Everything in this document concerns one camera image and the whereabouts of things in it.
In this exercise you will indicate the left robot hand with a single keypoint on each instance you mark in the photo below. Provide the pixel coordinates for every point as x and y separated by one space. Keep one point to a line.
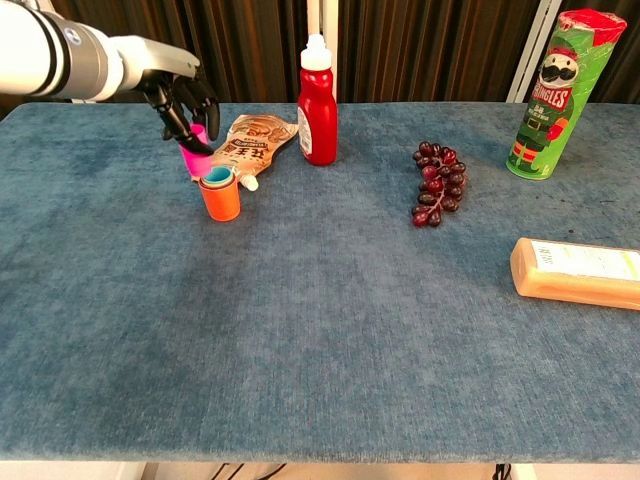
155 62

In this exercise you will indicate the pink plastic cup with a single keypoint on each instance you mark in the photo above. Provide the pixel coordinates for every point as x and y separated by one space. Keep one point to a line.
196 164

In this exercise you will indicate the blue plastic cup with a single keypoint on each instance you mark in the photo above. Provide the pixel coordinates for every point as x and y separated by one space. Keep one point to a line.
216 176

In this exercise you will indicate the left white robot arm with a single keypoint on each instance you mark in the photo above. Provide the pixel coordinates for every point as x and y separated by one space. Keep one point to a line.
40 55

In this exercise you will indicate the orange plastic cup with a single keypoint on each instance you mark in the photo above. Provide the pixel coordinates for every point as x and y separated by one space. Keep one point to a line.
221 205

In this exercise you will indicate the dark slatted curtain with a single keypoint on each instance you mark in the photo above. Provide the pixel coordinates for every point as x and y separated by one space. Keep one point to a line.
250 50

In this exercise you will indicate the brown spout pouch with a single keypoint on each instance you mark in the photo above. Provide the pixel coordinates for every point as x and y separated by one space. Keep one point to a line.
255 145

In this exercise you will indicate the red ketchup squeeze bottle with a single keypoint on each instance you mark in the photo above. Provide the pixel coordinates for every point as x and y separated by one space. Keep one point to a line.
318 120

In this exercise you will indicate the red grape bunch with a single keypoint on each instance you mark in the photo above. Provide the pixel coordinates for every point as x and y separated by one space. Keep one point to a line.
441 186

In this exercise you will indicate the blue velvet tablecloth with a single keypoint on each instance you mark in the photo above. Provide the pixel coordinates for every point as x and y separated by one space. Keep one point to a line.
320 340

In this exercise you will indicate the green Pringles can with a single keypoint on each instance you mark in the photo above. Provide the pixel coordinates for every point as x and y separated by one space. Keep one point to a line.
545 125

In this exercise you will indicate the orange juice bottle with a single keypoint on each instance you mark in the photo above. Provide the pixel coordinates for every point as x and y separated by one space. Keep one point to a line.
565 291

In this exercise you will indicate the white frame post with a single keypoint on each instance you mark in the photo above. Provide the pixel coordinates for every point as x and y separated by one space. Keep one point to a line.
314 20
532 50

